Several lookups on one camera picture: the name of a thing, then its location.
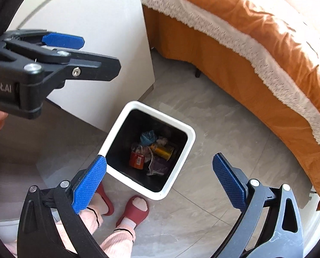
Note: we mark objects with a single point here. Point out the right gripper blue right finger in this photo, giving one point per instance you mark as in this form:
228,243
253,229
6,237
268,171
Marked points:
249,199

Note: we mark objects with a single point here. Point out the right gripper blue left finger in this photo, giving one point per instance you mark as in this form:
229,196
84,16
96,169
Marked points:
80,190

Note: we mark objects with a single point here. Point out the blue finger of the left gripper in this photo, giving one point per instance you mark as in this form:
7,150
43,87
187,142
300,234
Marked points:
84,66
63,40

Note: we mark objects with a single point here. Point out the red foil pack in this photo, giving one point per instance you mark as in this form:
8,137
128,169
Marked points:
137,160

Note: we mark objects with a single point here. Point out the purple snack bag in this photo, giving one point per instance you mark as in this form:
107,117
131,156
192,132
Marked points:
158,166

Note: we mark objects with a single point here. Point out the blue snack bag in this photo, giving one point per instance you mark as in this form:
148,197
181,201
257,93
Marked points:
147,138

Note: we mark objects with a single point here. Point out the yellow snack cup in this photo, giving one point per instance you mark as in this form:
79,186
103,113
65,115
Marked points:
162,151

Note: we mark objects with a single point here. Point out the white square trash bin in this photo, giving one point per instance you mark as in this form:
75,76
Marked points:
124,138

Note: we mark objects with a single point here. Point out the left red slipper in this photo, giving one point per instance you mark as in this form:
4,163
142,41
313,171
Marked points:
108,202

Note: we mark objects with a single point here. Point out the red slipper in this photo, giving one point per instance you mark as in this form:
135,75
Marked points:
136,210
108,202

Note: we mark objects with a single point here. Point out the pink pajama left leg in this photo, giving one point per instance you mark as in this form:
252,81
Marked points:
85,224

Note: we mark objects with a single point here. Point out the pink pajama leg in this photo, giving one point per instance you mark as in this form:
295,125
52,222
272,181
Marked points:
119,244
85,224

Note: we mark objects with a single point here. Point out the white cabinet side panel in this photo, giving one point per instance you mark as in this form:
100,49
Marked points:
114,28

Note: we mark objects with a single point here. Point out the right red slipper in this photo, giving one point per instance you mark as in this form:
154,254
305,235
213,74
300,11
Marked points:
136,210

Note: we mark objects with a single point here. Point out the pink pajama right leg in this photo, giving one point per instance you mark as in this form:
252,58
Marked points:
119,244

